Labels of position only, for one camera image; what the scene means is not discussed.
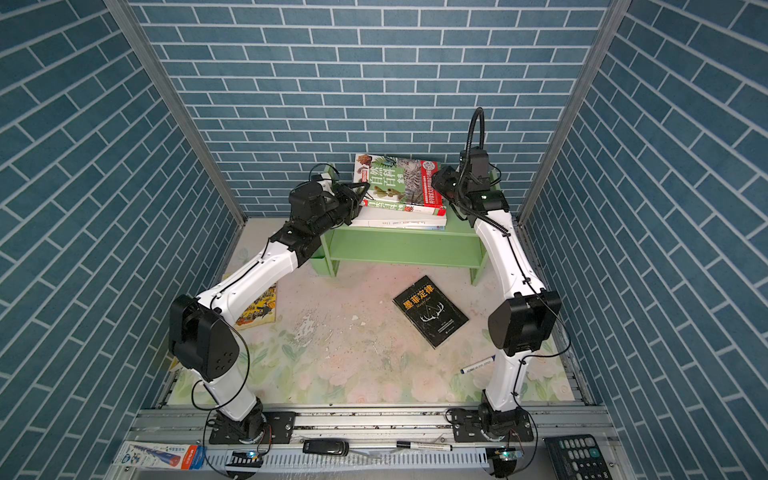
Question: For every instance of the black calculator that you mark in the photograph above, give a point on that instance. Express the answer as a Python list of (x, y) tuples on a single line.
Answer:
[(577, 457)]

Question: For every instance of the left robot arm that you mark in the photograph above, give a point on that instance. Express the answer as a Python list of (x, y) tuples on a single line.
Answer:
[(202, 333)]

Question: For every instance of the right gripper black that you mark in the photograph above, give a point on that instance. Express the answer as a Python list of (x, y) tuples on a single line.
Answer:
[(440, 180)]

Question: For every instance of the black book yellow title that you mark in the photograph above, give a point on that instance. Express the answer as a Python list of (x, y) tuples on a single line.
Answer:
[(429, 310)]

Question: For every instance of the black remote device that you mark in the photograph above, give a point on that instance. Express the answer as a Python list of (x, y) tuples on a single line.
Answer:
[(326, 447)]

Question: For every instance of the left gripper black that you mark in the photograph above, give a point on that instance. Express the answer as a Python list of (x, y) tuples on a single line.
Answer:
[(350, 200)]

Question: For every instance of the red blue pen package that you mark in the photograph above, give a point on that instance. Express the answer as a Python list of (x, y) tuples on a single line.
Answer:
[(179, 457)]

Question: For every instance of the black marker on rail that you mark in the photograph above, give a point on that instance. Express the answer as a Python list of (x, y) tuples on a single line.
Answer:
[(412, 445)]

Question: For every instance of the small green pen cup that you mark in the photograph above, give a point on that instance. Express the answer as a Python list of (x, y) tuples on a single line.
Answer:
[(322, 266)]

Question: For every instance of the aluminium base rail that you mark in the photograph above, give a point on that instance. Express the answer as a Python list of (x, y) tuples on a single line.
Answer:
[(372, 432)]

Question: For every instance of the blue white marker pen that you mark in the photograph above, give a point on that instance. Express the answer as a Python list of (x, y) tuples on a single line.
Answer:
[(477, 365)]

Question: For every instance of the green nature encyclopedia book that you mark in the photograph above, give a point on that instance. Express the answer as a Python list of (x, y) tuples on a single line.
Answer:
[(399, 184)]

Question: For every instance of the yellow cartoon history book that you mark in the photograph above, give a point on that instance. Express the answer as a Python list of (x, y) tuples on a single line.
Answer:
[(261, 311)]

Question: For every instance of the white La Dame book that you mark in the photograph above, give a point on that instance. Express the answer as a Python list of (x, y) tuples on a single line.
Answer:
[(373, 217)]

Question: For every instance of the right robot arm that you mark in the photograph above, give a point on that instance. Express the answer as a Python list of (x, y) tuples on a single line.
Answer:
[(528, 312)]

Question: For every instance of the green wooden shelf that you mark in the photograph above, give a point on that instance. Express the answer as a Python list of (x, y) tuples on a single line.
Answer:
[(455, 246)]

